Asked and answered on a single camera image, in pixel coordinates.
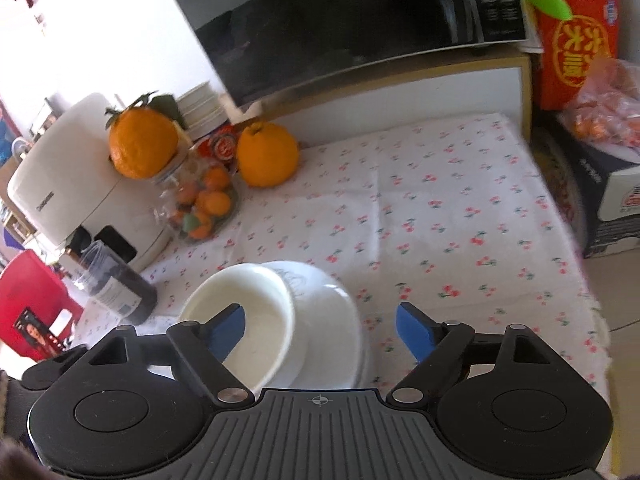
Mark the orange with leaves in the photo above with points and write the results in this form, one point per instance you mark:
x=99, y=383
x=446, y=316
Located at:
x=142, y=145

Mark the plastic bag of oranges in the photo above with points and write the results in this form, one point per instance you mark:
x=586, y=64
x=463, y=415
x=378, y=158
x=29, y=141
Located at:
x=605, y=110

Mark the dark jar with white label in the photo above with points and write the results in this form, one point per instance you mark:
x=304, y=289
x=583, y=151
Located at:
x=117, y=290

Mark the white air fryer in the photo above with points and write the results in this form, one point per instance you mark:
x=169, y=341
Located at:
x=65, y=180

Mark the dark cardboard box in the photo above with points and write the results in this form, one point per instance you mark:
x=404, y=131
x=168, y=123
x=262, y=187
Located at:
x=600, y=200

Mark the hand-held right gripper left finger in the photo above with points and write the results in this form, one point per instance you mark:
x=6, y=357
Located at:
x=227, y=330

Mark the red plastic stool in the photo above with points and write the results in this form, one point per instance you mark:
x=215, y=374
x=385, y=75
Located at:
x=30, y=300

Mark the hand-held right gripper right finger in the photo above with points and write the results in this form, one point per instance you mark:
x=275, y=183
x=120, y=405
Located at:
x=412, y=332

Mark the red tissue paper package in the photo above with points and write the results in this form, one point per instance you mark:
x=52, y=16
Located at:
x=575, y=50

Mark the cream bowl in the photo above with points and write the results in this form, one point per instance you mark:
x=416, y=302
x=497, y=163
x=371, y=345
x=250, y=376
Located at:
x=250, y=305

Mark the cherry print tablecloth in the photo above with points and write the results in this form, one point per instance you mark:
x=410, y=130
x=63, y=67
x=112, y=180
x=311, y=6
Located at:
x=450, y=210

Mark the white wooden-framed stand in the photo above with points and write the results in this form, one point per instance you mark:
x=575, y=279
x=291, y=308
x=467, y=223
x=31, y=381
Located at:
x=400, y=95

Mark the large blue patterned plate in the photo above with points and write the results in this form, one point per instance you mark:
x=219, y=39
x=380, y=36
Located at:
x=350, y=340

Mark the black microwave oven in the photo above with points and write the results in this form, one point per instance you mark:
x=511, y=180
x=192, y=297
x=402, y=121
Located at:
x=325, y=20

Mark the glass jar of small oranges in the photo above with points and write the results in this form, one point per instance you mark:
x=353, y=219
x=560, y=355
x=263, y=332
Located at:
x=205, y=200

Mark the stack of white paper bowls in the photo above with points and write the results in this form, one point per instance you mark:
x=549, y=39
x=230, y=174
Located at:
x=200, y=110

